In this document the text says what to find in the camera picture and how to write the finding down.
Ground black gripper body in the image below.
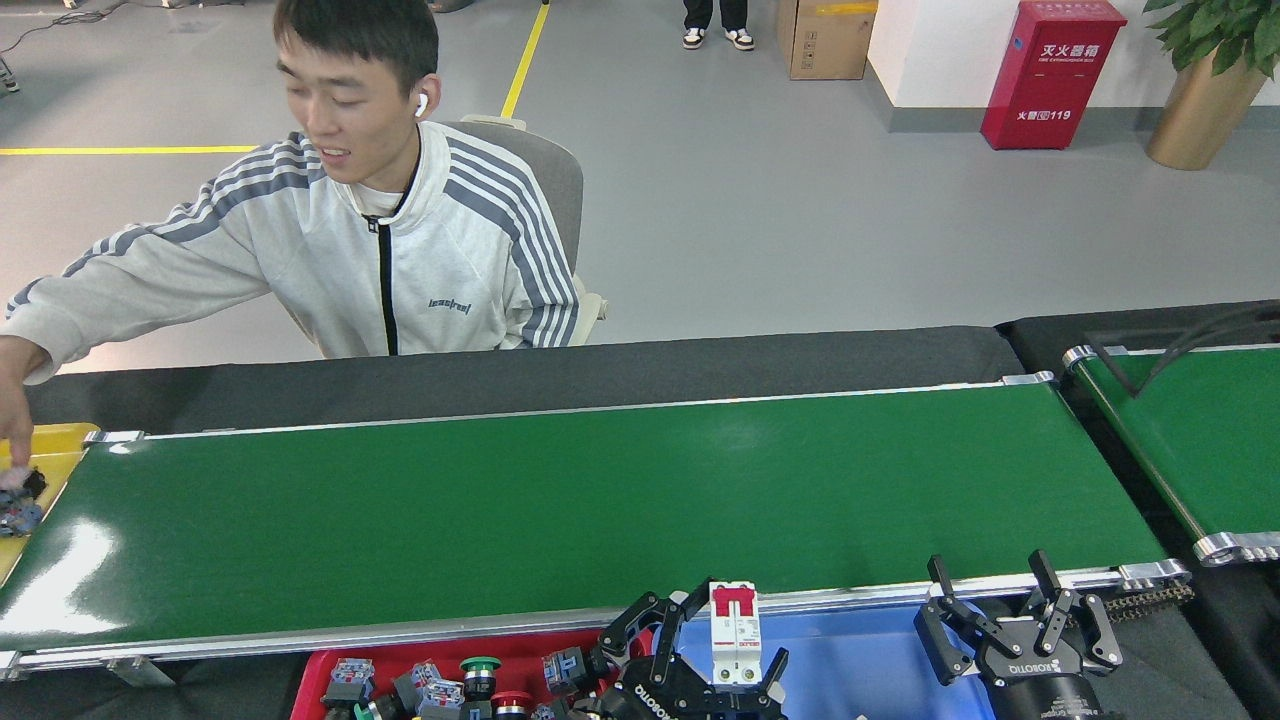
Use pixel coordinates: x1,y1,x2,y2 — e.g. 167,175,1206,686
975,620,1106,720
600,680,766,720

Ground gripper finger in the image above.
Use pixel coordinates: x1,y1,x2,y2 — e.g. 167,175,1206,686
915,557,1001,686
715,650,791,713
1032,550,1123,666
600,580,713,686

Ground white circuit breaker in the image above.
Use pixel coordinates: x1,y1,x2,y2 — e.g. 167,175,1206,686
708,580,764,690

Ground green switch with yellow ring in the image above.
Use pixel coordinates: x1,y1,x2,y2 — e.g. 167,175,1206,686
0,498,45,539

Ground blue plastic tray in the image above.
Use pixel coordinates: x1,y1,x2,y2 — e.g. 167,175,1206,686
672,603,998,720

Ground red plastic tray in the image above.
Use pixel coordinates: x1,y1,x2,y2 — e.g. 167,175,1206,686
291,628,666,720

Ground green conveyor belt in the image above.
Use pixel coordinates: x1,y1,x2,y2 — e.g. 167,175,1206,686
1062,343,1280,567
0,372,1193,683

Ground yellow plastic tray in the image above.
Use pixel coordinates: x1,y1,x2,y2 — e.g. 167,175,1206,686
0,422,102,587

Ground person's right hand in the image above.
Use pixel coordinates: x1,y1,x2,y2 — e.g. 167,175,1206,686
0,338,51,491

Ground grey office chair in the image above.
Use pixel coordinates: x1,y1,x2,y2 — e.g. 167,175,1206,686
440,115,609,349

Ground gold plant pot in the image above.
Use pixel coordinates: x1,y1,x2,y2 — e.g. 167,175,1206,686
1146,45,1271,171

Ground red fire extinguisher cabinet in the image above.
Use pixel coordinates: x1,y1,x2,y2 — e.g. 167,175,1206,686
980,0,1128,151

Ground cardboard box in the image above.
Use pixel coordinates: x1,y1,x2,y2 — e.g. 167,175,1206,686
776,0,879,81

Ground green potted plant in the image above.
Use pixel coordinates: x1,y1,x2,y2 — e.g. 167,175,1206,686
1143,0,1280,79

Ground standing person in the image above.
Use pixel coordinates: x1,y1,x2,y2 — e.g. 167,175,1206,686
682,0,757,52

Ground conveyor drive chain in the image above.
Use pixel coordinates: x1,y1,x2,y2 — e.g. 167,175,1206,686
1095,582,1196,623

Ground blue grey switch block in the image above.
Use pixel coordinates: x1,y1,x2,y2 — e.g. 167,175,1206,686
417,679,467,720

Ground black hose bundle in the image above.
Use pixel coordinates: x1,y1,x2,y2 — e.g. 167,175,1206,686
1088,303,1280,398

